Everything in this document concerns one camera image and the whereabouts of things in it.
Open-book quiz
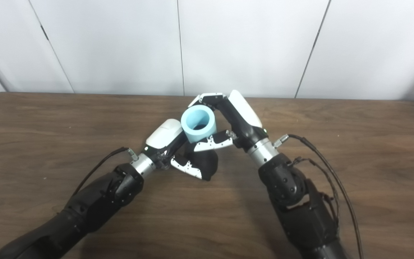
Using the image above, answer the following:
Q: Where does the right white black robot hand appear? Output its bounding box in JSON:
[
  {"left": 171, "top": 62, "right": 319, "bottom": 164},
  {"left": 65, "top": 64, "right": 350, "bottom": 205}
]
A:
[{"left": 188, "top": 90, "right": 269, "bottom": 152}]

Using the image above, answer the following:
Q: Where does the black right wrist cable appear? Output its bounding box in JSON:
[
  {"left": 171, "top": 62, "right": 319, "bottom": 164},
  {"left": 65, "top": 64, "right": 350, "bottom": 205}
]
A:
[{"left": 273, "top": 134, "right": 364, "bottom": 259}]

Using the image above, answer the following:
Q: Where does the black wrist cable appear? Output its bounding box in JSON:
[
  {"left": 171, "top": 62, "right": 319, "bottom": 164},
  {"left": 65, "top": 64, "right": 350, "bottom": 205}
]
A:
[
  {"left": 273, "top": 134, "right": 364, "bottom": 259},
  {"left": 72, "top": 147, "right": 138, "bottom": 196}
]

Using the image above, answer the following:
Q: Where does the black plastic nozzle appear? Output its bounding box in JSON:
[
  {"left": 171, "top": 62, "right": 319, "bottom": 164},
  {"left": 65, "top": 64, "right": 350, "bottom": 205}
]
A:
[{"left": 176, "top": 124, "right": 219, "bottom": 181}]

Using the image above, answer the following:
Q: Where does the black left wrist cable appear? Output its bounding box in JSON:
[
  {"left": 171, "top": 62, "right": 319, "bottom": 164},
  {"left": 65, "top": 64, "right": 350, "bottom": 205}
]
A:
[{"left": 72, "top": 147, "right": 138, "bottom": 196}]

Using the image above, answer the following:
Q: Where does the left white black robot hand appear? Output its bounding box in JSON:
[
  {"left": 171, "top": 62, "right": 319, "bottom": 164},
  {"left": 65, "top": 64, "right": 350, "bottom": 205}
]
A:
[{"left": 143, "top": 119, "right": 211, "bottom": 180}]

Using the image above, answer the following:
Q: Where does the light-blue hose piece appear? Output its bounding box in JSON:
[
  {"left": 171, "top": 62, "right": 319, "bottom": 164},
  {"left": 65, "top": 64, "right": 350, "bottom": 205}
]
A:
[{"left": 181, "top": 105, "right": 217, "bottom": 144}]

